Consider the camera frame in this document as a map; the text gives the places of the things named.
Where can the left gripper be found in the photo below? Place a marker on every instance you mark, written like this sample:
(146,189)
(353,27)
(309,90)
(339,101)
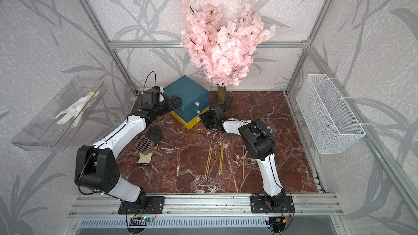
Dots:
(177,105)

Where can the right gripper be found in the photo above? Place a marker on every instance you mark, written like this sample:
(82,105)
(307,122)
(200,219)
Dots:
(204,116)

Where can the teal yellow drawer box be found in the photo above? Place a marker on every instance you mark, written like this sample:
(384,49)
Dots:
(194,96)

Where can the yellow bottom drawer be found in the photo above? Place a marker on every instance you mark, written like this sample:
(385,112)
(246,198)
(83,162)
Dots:
(194,118)

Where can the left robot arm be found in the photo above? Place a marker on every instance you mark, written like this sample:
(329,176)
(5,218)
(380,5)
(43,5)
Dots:
(96,166)

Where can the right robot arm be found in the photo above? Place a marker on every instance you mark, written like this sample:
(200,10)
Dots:
(258,141)

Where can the brown slotted spatula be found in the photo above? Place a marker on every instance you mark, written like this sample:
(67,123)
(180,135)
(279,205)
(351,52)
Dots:
(146,146)

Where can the pink blossom artificial tree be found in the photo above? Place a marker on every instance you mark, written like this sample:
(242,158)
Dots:
(222,49)

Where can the white glove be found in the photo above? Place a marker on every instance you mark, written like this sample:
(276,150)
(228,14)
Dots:
(76,110)

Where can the left circuit board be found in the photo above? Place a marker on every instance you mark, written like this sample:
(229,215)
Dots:
(140,221)

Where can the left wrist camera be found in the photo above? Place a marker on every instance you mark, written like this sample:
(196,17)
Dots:
(154,95)

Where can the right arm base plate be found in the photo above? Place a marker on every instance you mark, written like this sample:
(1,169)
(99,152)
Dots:
(265,204)

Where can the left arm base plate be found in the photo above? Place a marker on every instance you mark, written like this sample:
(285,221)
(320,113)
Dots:
(149,205)

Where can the white wire mesh basket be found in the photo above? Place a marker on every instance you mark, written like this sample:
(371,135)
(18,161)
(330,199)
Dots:
(333,126)

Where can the clear acrylic wall tray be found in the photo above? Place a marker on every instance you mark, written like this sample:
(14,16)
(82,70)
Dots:
(56,125)

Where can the aluminium front rail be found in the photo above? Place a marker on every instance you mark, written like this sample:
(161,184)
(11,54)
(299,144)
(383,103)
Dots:
(193,205)

